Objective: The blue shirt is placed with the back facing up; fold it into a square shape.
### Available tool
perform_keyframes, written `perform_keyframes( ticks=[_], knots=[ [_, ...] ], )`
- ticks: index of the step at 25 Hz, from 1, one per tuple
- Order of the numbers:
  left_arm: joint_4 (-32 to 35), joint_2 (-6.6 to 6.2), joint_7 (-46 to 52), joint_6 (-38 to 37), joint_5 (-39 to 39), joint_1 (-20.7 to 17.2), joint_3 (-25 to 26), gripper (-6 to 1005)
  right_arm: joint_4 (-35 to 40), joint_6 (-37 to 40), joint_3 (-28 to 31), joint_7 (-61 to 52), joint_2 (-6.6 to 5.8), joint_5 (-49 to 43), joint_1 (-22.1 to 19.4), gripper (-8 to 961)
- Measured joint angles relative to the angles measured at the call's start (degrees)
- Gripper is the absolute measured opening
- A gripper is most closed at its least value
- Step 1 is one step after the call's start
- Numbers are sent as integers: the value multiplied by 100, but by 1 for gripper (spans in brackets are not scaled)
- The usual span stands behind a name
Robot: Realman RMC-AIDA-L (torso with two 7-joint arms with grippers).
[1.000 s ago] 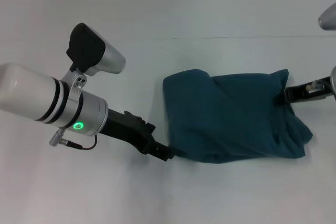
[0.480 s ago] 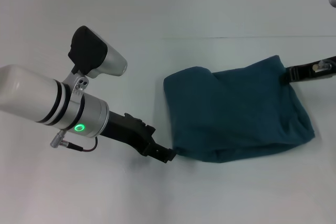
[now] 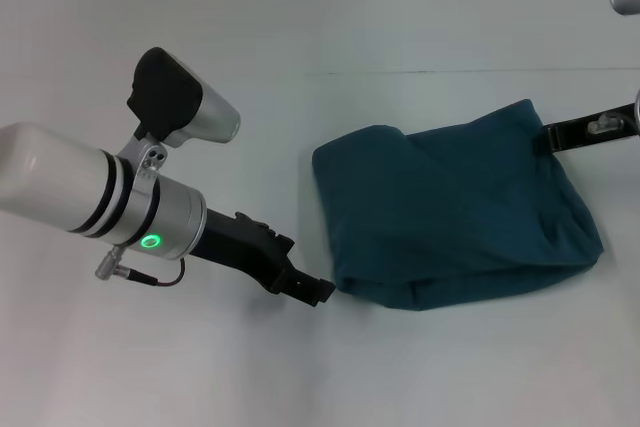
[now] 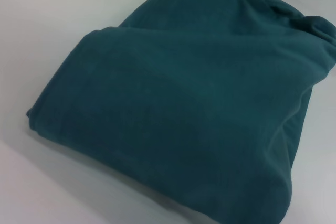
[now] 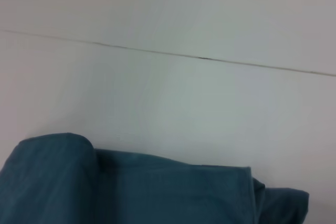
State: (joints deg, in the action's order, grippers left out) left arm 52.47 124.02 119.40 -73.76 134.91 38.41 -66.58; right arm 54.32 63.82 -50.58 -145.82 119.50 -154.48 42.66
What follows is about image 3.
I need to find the left gripper cable with plug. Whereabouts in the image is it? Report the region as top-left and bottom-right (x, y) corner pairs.
(94, 245), (189, 289)

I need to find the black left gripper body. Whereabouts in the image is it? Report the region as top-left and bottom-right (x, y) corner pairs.
(191, 208), (297, 297)

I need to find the right gripper cable with plug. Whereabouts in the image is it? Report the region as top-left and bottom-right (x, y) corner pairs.
(588, 113), (625, 137)

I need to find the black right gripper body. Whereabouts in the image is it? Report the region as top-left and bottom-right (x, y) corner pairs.
(558, 102), (639, 153)

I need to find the gripper cable with plug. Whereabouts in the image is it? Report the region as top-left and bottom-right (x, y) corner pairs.
(588, 113), (625, 137)
(94, 245), (189, 289)

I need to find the teal blue t-shirt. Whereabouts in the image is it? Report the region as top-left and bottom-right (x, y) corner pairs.
(311, 97), (607, 314)

